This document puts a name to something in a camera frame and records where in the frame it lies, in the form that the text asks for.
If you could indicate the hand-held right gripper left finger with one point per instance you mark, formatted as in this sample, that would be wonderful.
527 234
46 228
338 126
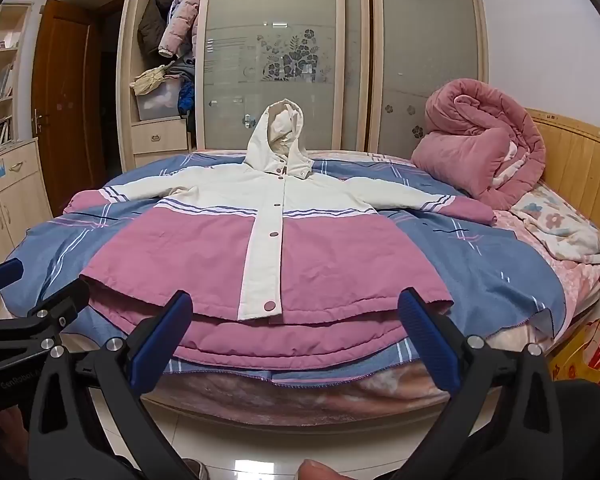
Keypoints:
160 340

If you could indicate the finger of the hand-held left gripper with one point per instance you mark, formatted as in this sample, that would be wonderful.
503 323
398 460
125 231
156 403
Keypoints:
2 277
62 305

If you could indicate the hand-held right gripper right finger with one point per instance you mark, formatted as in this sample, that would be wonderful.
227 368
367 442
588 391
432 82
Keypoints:
425 340

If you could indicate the pink and white hooded jacket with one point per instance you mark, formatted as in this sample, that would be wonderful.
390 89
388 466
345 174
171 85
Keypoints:
330 260

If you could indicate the grey clothes pile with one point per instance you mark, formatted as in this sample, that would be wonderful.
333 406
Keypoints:
182 70

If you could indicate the person's right hand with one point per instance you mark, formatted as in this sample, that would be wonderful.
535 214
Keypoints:
320 470

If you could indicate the light wooden bookshelf cabinet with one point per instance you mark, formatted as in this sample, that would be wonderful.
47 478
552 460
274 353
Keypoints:
10 200

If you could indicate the blue plaid bedspread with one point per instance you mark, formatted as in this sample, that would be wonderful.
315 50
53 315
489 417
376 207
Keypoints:
480 270

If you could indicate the red and yellow shopping bag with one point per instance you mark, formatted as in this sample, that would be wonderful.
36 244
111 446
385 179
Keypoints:
595 345

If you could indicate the white floral blanket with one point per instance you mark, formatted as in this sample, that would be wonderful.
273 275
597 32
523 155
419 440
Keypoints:
555 220

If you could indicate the brown wooden door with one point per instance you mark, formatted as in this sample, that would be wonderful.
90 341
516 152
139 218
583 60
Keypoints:
65 110

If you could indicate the rolled pink quilt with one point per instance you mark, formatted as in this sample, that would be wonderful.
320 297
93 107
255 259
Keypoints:
480 125

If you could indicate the clear plastic storage box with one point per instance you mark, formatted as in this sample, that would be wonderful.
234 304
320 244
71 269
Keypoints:
157 102

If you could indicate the wooden bed headboard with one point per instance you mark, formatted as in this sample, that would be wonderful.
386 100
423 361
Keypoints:
580 160

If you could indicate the crumpled yellow cloth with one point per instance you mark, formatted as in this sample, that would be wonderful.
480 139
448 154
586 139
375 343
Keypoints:
150 80

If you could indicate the blue garment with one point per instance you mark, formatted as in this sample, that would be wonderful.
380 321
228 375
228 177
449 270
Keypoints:
186 97

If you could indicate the wardrobe with frosted sliding doors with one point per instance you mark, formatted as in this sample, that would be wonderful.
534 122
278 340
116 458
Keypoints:
410 60

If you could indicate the hanging dark brown jacket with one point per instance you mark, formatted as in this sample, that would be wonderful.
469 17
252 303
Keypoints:
152 22

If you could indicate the hanging pink puffer jacket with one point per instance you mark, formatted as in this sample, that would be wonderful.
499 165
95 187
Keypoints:
180 20

